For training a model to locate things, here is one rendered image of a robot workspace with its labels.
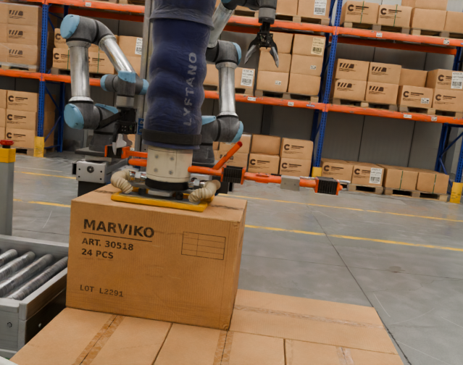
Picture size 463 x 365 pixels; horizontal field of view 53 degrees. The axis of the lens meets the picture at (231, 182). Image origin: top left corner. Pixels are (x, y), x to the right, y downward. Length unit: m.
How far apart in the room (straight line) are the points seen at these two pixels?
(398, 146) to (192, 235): 9.39
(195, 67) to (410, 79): 8.47
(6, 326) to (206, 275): 0.69
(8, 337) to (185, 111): 0.98
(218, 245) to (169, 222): 0.18
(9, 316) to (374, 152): 9.52
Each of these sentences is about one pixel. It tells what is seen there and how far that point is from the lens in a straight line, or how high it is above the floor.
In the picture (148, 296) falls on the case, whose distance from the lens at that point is 1.72.
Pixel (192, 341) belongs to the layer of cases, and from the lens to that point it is 1.63.
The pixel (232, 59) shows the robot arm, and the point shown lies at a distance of 2.48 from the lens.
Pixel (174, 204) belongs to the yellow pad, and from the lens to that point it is 1.66.
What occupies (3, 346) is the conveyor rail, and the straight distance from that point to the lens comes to 1.83.
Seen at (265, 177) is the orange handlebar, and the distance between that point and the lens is 1.72.
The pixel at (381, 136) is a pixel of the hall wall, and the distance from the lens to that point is 10.67.
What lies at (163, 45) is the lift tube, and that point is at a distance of 1.70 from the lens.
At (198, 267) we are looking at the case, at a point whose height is 0.76.
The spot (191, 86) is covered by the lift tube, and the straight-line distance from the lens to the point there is 1.70.
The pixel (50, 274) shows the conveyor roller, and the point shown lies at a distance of 2.16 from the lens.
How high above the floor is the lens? 1.32
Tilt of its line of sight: 9 degrees down
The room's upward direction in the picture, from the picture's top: 6 degrees clockwise
